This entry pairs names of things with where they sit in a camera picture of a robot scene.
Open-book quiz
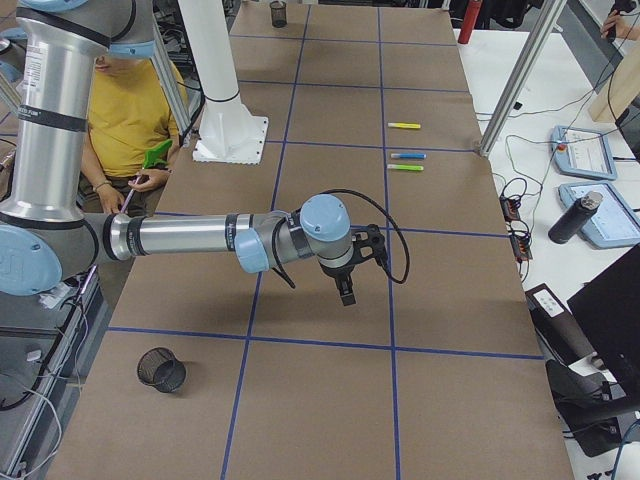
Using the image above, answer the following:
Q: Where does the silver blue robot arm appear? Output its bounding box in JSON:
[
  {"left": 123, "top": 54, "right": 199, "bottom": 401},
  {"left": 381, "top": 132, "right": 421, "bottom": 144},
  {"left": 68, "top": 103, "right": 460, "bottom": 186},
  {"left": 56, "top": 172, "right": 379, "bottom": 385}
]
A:
[{"left": 1, "top": 1, "right": 356, "bottom": 305}]

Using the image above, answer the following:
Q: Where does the green highlighter pen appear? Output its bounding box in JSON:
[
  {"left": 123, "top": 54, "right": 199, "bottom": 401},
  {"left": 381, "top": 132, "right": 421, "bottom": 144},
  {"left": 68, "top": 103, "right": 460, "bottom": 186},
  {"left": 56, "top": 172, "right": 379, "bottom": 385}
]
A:
[{"left": 386, "top": 164, "right": 424, "bottom": 172}]

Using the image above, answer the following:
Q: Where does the yellow highlighter pen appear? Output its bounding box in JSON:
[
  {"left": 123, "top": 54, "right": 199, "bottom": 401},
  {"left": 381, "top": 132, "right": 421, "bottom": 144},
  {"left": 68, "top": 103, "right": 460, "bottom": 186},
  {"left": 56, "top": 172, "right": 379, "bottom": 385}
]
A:
[{"left": 387, "top": 122, "right": 421, "bottom": 130}]

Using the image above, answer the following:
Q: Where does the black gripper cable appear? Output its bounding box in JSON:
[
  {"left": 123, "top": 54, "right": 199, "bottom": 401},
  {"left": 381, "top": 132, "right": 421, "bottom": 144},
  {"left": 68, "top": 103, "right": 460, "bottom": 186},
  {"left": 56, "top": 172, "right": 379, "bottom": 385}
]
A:
[{"left": 319, "top": 188, "right": 412, "bottom": 285}]

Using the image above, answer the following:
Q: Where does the orange circuit board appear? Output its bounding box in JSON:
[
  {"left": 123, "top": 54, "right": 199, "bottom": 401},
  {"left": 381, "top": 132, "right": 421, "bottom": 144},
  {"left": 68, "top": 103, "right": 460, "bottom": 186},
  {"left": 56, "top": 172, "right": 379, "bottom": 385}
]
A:
[{"left": 499, "top": 195, "right": 533, "bottom": 263}]

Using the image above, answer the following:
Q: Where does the far black mesh cup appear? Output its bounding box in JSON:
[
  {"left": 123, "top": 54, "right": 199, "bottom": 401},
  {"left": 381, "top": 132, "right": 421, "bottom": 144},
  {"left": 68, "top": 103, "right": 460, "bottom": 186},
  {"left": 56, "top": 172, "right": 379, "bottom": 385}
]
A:
[{"left": 269, "top": 0, "right": 288, "bottom": 28}]

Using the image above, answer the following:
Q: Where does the black monitor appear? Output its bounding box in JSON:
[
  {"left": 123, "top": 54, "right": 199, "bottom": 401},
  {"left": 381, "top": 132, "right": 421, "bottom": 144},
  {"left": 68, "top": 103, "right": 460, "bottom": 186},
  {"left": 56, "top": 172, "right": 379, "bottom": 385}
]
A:
[{"left": 568, "top": 246, "right": 639, "bottom": 394}]

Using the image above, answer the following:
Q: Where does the red bottle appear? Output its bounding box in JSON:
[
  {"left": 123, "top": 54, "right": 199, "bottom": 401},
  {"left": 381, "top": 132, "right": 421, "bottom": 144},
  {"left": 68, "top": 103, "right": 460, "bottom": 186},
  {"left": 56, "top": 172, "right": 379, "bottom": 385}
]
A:
[{"left": 457, "top": 0, "right": 483, "bottom": 45}]

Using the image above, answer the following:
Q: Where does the blue teach pendant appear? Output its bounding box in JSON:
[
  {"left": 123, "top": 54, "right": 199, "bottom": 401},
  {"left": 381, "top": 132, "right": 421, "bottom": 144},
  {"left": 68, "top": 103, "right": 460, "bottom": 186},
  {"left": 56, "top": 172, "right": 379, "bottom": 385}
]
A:
[
  {"left": 550, "top": 125, "right": 617, "bottom": 180},
  {"left": 558, "top": 180, "right": 639, "bottom": 249}
]

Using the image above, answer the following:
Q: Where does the black mesh pen cup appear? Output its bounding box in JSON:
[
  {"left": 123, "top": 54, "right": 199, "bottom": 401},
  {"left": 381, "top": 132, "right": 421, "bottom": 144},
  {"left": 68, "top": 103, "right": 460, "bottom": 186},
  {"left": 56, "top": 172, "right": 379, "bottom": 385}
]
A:
[{"left": 137, "top": 347, "right": 186, "bottom": 393}]

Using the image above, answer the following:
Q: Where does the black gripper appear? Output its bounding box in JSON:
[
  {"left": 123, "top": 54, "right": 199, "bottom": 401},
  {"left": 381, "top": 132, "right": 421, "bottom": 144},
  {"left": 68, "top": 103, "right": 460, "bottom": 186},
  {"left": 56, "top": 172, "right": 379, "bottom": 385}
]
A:
[{"left": 318, "top": 248, "right": 356, "bottom": 306}]

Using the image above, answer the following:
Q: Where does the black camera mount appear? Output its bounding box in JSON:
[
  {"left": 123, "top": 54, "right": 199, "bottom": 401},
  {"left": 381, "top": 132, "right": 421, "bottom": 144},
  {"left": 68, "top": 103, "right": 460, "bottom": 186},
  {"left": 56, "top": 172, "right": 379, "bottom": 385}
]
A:
[{"left": 351, "top": 224, "right": 388, "bottom": 268}]

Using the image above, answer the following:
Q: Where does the black water bottle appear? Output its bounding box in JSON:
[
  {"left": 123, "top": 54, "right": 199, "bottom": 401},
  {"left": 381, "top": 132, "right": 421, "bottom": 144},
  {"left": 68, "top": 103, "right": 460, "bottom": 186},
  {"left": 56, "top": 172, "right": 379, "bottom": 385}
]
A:
[{"left": 548, "top": 191, "right": 603, "bottom": 244}]

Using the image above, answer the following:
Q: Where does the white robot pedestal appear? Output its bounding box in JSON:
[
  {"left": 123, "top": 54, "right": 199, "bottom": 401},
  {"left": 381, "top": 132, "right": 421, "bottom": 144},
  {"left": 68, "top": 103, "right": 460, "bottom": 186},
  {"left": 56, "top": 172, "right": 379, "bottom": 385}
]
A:
[{"left": 179, "top": 0, "right": 269, "bottom": 165}]

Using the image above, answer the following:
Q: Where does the aluminium frame post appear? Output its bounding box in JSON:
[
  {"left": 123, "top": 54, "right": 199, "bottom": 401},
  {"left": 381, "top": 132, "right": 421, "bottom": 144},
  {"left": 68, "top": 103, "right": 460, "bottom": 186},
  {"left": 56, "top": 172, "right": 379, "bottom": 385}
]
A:
[{"left": 478, "top": 0, "right": 567, "bottom": 158}]

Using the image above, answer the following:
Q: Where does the blue highlighter pen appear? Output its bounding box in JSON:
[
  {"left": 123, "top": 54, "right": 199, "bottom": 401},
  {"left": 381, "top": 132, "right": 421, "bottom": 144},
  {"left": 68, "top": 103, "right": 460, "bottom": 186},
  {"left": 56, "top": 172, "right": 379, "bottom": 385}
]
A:
[{"left": 390, "top": 152, "right": 426, "bottom": 160}]

